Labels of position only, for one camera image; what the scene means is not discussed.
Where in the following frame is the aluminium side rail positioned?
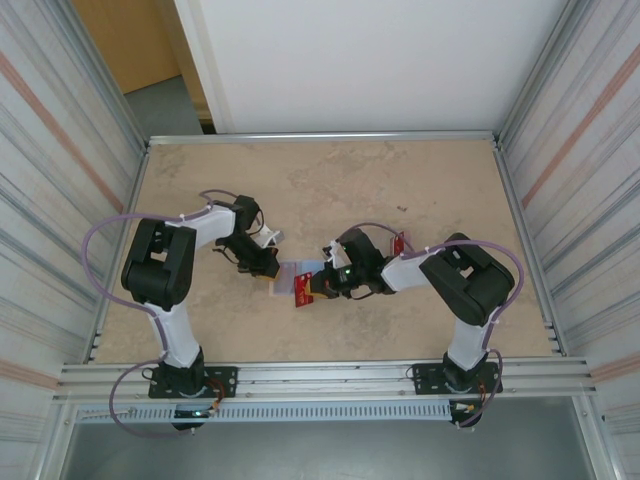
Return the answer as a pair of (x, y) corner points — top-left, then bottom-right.
(89, 141), (152, 362)
(492, 138), (569, 357)

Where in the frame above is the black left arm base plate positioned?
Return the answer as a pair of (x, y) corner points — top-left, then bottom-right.
(148, 365), (239, 400)

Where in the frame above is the slotted grey cable duct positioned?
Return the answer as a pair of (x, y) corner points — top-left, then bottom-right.
(74, 402), (455, 425)

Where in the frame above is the beige leather card holder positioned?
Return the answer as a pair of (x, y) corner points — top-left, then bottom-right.
(268, 258), (327, 300)

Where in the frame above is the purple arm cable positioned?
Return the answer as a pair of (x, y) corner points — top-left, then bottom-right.
(82, 188), (261, 437)
(344, 222), (524, 430)

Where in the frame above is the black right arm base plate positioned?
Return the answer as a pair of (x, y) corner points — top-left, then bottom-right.
(410, 360), (504, 397)

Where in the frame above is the thin aluminium frame rail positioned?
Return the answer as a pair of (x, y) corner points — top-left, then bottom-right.
(147, 130), (503, 147)

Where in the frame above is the aluminium frame post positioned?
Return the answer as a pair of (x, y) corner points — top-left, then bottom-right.
(497, 0), (581, 144)
(62, 0), (150, 151)

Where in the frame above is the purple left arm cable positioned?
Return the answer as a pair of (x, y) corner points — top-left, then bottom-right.
(82, 188), (261, 437)

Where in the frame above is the wide aluminium frame rail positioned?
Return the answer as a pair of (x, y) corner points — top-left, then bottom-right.
(55, 355), (600, 404)

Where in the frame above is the red credit card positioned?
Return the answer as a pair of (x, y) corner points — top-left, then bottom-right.
(291, 271), (317, 309)

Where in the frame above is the striped corrugated side panel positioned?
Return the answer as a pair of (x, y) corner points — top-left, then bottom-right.
(0, 0), (146, 441)
(499, 0), (640, 441)

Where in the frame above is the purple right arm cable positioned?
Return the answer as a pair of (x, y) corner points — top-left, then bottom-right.
(344, 222), (524, 430)

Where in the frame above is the wooden door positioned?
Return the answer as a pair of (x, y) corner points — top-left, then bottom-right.
(71, 0), (182, 95)

